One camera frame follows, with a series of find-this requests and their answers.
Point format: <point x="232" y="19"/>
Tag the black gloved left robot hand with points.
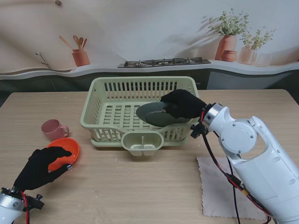
<point x="35" y="170"/>

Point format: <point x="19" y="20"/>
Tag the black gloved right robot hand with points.
<point x="187" y="105"/>

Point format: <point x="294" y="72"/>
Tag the grey round plate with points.
<point x="151" y="114"/>

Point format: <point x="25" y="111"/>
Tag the orange plastic bowl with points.
<point x="67" y="147"/>

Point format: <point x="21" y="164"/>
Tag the pink plastic mug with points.
<point x="52" y="130"/>

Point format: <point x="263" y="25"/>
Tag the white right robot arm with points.
<point x="257" y="151"/>

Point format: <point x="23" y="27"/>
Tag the green plastic dish rack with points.
<point x="140" y="79"/>

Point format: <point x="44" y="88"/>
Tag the green cutlery holder cup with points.
<point x="140" y="151"/>

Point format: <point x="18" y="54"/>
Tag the printed kitchen backdrop banner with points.
<point x="140" y="35"/>

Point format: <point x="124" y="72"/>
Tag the pale pink wiping cloth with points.
<point x="215" y="198"/>

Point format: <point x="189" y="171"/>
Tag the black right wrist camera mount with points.
<point x="197" y="130"/>

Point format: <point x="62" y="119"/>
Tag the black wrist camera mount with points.
<point x="197" y="130"/>
<point x="33" y="203"/>

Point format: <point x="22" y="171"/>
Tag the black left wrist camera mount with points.
<point x="33" y="203"/>

